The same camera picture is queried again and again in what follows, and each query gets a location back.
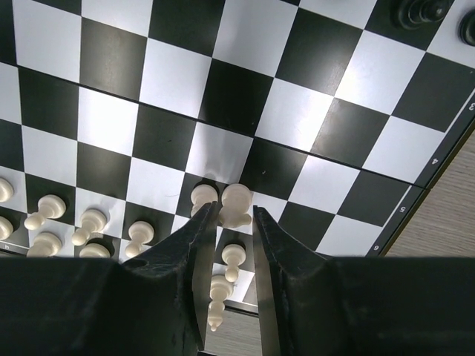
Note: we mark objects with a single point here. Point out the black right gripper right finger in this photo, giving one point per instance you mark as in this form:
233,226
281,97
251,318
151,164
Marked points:
315,304

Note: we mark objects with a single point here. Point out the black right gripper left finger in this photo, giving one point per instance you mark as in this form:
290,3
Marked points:
153,304

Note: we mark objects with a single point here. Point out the white chess piece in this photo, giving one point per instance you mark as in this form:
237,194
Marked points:
236,201

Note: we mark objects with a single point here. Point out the black white chessboard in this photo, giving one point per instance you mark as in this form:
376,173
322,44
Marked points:
337,115

